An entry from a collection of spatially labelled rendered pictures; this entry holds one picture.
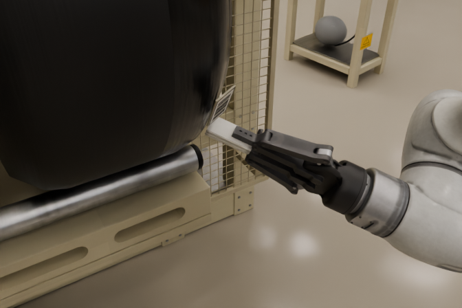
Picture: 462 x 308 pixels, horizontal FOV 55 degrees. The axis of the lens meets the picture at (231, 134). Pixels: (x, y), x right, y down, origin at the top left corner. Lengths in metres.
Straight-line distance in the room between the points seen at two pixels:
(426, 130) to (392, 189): 0.12
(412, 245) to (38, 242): 0.53
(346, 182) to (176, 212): 0.29
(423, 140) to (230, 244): 1.20
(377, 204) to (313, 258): 1.16
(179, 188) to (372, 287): 1.14
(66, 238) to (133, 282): 1.05
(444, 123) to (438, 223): 0.15
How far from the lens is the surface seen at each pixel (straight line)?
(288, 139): 0.62
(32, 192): 0.89
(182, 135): 0.57
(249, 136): 0.63
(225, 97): 0.58
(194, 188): 0.74
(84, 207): 0.69
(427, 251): 0.69
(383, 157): 2.36
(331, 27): 3.05
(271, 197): 2.01
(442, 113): 0.73
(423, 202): 0.68
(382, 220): 0.66
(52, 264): 0.73
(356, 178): 0.65
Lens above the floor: 1.35
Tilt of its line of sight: 34 degrees down
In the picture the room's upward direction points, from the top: straight up
